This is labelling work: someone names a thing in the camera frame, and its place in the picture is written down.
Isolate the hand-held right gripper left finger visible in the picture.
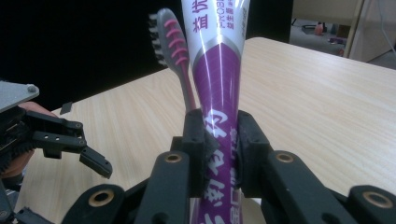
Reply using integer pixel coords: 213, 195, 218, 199
170, 108, 219, 199

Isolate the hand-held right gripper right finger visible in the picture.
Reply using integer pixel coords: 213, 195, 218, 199
235, 109, 273, 199

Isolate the purple and white toothpaste tube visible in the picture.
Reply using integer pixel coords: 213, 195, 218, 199
180, 0, 252, 224

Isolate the grey and pink toothbrush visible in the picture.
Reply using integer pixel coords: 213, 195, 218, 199
148, 7, 198, 114

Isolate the small black flat piece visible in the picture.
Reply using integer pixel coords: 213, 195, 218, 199
59, 101, 74, 116

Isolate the dark curtain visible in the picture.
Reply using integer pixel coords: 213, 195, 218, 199
0, 0, 294, 110

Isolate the beige board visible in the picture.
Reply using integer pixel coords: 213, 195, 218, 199
291, 0, 361, 27

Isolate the light wooden post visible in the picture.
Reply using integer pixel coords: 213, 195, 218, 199
342, 0, 366, 59

